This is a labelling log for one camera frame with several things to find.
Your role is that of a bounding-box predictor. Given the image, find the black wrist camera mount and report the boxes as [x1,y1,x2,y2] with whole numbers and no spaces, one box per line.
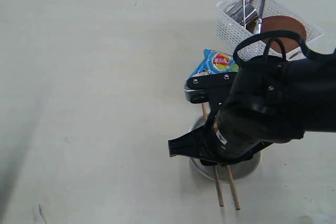
[184,72,237,117]

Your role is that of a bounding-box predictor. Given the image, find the silver metal fork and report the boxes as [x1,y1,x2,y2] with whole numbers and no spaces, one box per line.
[240,0,247,28]

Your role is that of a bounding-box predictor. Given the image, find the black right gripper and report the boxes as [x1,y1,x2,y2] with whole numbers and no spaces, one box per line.
[168,111,272,166]

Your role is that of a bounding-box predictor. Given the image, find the silver metal knife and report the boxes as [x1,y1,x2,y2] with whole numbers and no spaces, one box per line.
[253,0,266,35]

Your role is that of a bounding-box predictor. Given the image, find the stainless steel cup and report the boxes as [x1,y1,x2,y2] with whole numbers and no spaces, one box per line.
[226,2,259,27]

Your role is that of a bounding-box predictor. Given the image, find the brown round plate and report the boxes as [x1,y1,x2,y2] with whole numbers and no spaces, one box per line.
[261,16,307,53]

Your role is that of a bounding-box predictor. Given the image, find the blue chips snack bag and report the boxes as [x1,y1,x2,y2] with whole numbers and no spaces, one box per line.
[190,49,239,78]

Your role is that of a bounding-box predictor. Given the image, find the white perforated plastic basket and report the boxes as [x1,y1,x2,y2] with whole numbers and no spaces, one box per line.
[215,0,323,60]

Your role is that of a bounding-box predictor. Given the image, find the wooden chopstick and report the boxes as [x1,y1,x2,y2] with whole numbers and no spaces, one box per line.
[201,103,224,207]
[225,166,240,210]

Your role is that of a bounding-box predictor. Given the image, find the white ceramic bowl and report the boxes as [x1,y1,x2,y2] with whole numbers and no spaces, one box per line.
[188,118,263,184]

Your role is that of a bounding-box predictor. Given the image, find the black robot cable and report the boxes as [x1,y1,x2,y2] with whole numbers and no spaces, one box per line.
[233,30,336,67]

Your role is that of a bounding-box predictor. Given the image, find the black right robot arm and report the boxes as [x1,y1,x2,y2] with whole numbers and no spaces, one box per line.
[168,57,335,165]

